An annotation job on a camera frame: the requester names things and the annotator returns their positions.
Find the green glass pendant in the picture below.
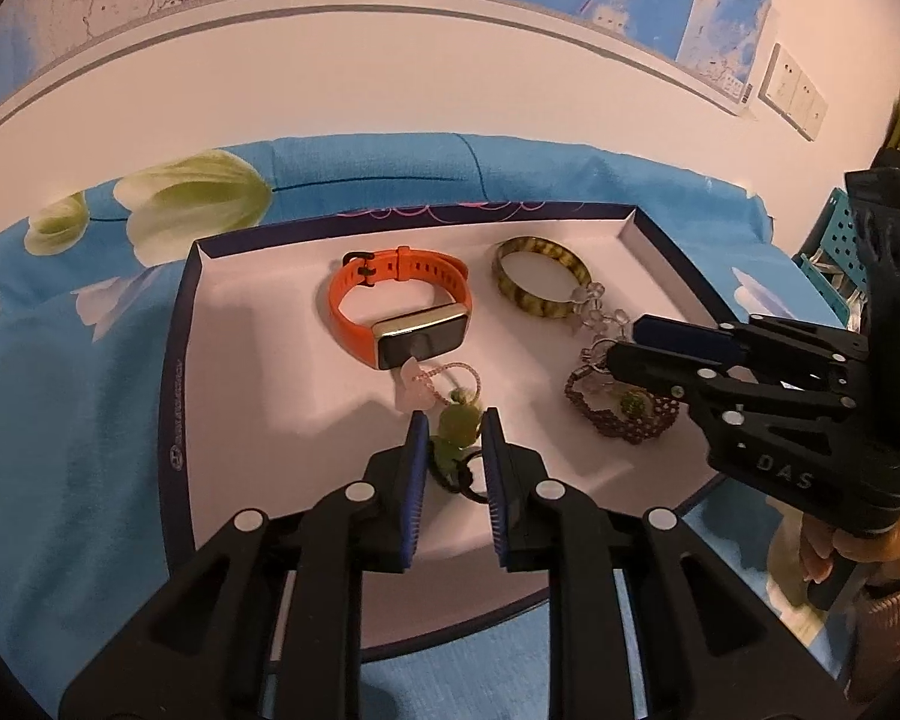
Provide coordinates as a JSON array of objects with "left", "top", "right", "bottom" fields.
[{"left": 426, "top": 388, "right": 494, "bottom": 505}]

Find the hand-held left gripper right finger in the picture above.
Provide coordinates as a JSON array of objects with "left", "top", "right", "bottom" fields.
[{"left": 480, "top": 406, "right": 856, "bottom": 720}]

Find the mottled green bangle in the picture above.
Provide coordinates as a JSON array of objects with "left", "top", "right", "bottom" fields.
[{"left": 492, "top": 236, "right": 593, "bottom": 319}]

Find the brown beaded bracelet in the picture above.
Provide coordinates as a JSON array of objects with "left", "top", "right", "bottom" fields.
[{"left": 564, "top": 362, "right": 683, "bottom": 446}]

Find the dark blue shallow box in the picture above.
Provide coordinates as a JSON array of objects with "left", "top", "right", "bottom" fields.
[{"left": 166, "top": 202, "right": 755, "bottom": 665}]

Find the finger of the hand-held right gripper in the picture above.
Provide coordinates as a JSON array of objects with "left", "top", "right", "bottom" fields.
[
  {"left": 632, "top": 313, "right": 871, "bottom": 385},
  {"left": 606, "top": 340, "right": 854, "bottom": 467}
]

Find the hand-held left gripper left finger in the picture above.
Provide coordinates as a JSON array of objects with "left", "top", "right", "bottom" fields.
[{"left": 58, "top": 411, "right": 431, "bottom": 720}]

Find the small pink ring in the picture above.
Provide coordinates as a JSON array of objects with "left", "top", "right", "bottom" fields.
[{"left": 393, "top": 358, "right": 483, "bottom": 411}]

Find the white wall outlet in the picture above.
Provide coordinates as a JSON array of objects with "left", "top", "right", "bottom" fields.
[
  {"left": 805, "top": 85, "right": 829, "bottom": 140},
  {"left": 760, "top": 43, "right": 794, "bottom": 104},
  {"left": 787, "top": 66, "right": 812, "bottom": 122}
]

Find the person's right forearm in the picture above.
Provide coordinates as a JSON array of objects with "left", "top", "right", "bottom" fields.
[{"left": 842, "top": 568, "right": 900, "bottom": 707}]

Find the blue floral bedsheet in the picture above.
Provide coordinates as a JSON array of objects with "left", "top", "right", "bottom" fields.
[{"left": 0, "top": 131, "right": 871, "bottom": 720}]

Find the person's right hand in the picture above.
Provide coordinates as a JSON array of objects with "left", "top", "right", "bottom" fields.
[{"left": 799, "top": 506, "right": 900, "bottom": 595}]

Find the teal perforated basket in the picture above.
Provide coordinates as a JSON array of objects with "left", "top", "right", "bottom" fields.
[{"left": 793, "top": 187, "right": 880, "bottom": 325}]

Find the orange smart watch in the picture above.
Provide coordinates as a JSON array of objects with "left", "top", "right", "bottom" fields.
[{"left": 325, "top": 246, "right": 474, "bottom": 371}]

